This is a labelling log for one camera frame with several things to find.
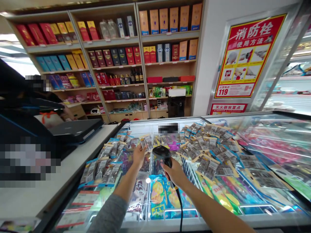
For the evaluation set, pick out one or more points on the wooden shelf with boxed bottles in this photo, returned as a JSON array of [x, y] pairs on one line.
[[114, 63]]

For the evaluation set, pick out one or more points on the black and white dispenser machine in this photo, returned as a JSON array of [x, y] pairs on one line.
[[176, 103]]

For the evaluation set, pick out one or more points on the red and white price label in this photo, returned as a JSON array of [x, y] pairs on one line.
[[85, 197], [73, 217]]

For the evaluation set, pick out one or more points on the person's left hand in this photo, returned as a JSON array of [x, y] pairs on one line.
[[138, 156]]

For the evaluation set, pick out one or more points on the black barcode scanner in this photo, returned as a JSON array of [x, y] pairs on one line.
[[159, 152]]

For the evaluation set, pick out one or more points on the row of blue-edged packets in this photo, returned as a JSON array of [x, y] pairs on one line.
[[107, 160]]

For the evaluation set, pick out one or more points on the glass-door display fridge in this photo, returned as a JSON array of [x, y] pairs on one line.
[[291, 72]]

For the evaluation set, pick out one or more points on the small red sign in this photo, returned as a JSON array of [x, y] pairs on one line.
[[228, 108]]

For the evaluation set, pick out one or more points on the white bag with orange ribbon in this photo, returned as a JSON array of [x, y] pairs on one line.
[[49, 119]]

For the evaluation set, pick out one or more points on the pile of colourful ice cream packs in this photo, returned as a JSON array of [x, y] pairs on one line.
[[162, 196]]

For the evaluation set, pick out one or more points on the glass-lid chest freezer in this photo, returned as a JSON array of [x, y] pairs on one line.
[[255, 170]]

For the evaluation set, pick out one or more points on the red and yellow poster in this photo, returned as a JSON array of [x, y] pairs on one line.
[[247, 55]]

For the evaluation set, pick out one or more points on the clear snack packet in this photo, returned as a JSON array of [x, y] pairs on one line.
[[147, 143]]

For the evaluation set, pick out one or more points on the person's right hand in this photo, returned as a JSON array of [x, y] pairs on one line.
[[175, 175]]

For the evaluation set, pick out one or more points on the pile of yellow-edged packets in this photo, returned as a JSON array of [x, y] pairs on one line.
[[213, 155]]

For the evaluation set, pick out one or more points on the black checkout terminal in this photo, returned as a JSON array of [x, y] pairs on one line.
[[21, 116]]

